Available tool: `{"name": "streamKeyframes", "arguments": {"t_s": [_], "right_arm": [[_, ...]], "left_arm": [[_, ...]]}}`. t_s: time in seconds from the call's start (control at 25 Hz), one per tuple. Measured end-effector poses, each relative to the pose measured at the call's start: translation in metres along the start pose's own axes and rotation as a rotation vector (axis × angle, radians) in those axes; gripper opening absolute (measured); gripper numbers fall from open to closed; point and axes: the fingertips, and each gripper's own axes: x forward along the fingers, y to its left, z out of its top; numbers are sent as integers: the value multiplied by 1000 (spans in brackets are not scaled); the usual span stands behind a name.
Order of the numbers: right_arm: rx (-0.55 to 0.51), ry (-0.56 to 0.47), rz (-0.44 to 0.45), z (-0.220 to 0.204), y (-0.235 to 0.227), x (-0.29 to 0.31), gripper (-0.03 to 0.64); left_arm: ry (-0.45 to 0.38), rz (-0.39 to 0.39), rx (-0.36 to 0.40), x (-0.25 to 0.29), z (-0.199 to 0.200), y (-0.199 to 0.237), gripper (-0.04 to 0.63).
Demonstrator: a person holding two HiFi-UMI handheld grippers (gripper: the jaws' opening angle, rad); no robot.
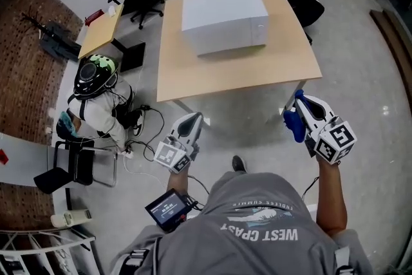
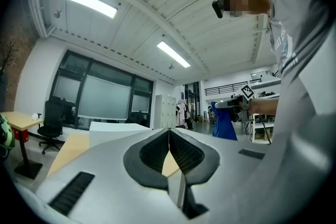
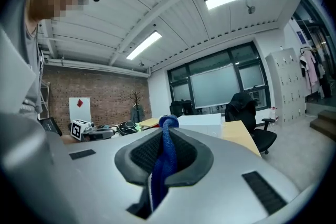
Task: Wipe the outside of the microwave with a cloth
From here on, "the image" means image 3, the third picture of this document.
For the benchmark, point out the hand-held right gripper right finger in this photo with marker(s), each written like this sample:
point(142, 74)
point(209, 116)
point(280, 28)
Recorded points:
point(199, 162)

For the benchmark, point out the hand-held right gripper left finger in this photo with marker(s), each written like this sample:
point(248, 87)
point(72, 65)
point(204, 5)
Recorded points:
point(126, 162)

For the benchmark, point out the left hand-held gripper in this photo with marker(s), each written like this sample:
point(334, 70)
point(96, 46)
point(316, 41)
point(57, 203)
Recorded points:
point(78, 129)

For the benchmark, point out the blue cloth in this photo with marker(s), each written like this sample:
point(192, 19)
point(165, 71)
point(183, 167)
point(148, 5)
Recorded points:
point(166, 149)

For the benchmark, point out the white board with red mark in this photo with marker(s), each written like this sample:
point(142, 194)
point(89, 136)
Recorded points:
point(80, 112)

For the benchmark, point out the black tablet screen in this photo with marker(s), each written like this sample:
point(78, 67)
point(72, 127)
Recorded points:
point(50, 126)

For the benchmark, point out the black round helmet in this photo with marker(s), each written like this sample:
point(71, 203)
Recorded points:
point(128, 127)

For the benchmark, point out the white box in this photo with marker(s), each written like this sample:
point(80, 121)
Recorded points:
point(200, 123)

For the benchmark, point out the metal shelf rack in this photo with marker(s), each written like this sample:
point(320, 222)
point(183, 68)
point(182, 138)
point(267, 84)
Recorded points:
point(45, 99)

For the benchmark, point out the yellow desk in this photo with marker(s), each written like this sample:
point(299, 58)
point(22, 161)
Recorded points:
point(148, 122)

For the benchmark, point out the light wooden desk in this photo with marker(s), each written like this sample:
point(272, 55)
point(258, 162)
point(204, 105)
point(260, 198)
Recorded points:
point(240, 136)

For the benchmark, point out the grey hanging coat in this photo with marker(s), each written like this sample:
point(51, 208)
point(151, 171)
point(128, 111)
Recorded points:
point(137, 114)

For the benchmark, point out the wooden coat stand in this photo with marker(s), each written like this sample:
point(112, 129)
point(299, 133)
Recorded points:
point(136, 98)

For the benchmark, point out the black office chair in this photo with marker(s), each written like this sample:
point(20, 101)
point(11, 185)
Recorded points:
point(262, 136)

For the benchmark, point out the black jacket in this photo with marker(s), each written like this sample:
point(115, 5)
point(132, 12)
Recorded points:
point(240, 106)

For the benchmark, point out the black framed window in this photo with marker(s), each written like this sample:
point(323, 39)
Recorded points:
point(218, 84)

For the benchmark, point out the person's grey shirt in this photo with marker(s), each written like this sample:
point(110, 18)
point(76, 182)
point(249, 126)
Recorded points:
point(18, 65)

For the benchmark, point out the clear water bottle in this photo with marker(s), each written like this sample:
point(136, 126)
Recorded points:
point(274, 114)

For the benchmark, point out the grey metal lockers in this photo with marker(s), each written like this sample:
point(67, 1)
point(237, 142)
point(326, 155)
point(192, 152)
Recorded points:
point(287, 86)

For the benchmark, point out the wooden steps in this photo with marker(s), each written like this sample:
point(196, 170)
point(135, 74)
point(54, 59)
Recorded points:
point(324, 123)

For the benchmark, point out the clothes rack with garments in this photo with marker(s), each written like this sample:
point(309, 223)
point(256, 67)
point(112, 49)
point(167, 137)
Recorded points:
point(312, 70)

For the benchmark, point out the blue wall sign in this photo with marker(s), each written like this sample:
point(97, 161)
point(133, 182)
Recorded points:
point(300, 37)

